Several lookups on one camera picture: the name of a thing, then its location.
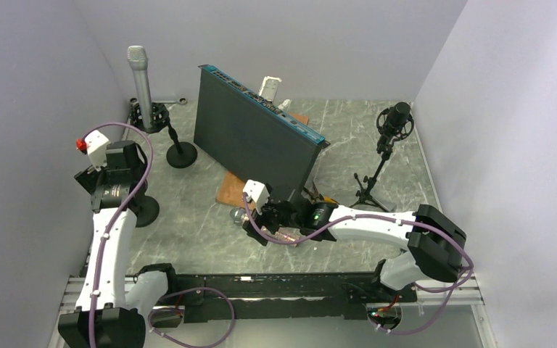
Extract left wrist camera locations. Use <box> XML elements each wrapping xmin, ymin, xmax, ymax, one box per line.
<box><xmin>75</xmin><ymin>130</ymin><xmax>110</xmax><ymax>171</ymax></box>

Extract shock mount desk stand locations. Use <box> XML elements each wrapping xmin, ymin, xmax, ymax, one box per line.
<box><xmin>129</xmin><ymin>101</ymin><xmax>199</xmax><ymax>170</ymax></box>

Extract small white bottle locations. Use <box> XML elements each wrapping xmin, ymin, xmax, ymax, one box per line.
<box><xmin>278</xmin><ymin>99</ymin><xmax>292</xmax><ymax>110</ymax></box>

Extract black condenser microphone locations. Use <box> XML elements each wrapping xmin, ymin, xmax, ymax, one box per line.
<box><xmin>384</xmin><ymin>101</ymin><xmax>412</xmax><ymax>140</ymax></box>

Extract clip desk mic stand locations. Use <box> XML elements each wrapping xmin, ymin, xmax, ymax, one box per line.
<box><xmin>130</xmin><ymin>196</ymin><xmax>160</xmax><ymax>228</ymax></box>

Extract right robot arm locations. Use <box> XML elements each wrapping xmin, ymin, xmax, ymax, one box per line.
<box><xmin>242</xmin><ymin>194</ymin><xmax>474</xmax><ymax>301</ymax></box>

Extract yellow handled pliers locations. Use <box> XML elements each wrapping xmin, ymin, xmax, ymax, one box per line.
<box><xmin>302</xmin><ymin>181</ymin><xmax>339</xmax><ymax>204</ymax></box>

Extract silver microphone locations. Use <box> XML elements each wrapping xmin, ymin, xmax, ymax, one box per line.
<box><xmin>127</xmin><ymin>46</ymin><xmax>152</xmax><ymax>130</ymax></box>

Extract rhinestone microphone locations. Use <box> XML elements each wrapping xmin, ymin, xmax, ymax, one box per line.
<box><xmin>230</xmin><ymin>207</ymin><xmax>298</xmax><ymax>247</ymax></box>

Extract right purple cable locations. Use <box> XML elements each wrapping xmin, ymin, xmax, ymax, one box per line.
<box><xmin>241</xmin><ymin>191</ymin><xmax>476</xmax><ymax>336</ymax></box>

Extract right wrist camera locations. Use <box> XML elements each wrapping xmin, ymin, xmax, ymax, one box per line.
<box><xmin>242</xmin><ymin>180</ymin><xmax>270</xmax><ymax>215</ymax></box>

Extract wooden board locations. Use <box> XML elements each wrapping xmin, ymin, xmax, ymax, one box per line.
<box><xmin>212</xmin><ymin>116</ymin><xmax>315</xmax><ymax>207</ymax></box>

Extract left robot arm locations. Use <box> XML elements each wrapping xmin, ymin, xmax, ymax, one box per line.
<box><xmin>57</xmin><ymin>140</ymin><xmax>180</xmax><ymax>347</ymax></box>

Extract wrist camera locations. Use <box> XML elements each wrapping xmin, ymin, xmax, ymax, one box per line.
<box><xmin>242</xmin><ymin>180</ymin><xmax>270</xmax><ymax>215</ymax></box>
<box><xmin>75</xmin><ymin>130</ymin><xmax>110</xmax><ymax>171</ymax></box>

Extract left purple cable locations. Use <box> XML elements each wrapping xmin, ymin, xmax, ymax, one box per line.
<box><xmin>83</xmin><ymin>122</ymin><xmax>237</xmax><ymax>348</ymax></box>

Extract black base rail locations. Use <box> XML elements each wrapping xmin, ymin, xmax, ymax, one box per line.
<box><xmin>59</xmin><ymin>273</ymin><xmax>482</xmax><ymax>328</ymax></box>

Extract purple cable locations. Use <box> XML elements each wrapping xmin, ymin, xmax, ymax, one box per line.
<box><xmin>83</xmin><ymin>122</ymin><xmax>237</xmax><ymax>348</ymax></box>
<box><xmin>241</xmin><ymin>191</ymin><xmax>476</xmax><ymax>336</ymax></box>

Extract dark network switch box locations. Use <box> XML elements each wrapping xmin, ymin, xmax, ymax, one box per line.
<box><xmin>194</xmin><ymin>65</ymin><xmax>330</xmax><ymax>191</ymax></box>

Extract black tripod shock mount stand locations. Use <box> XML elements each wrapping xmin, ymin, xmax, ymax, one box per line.
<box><xmin>350</xmin><ymin>106</ymin><xmax>414</xmax><ymax>212</ymax></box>

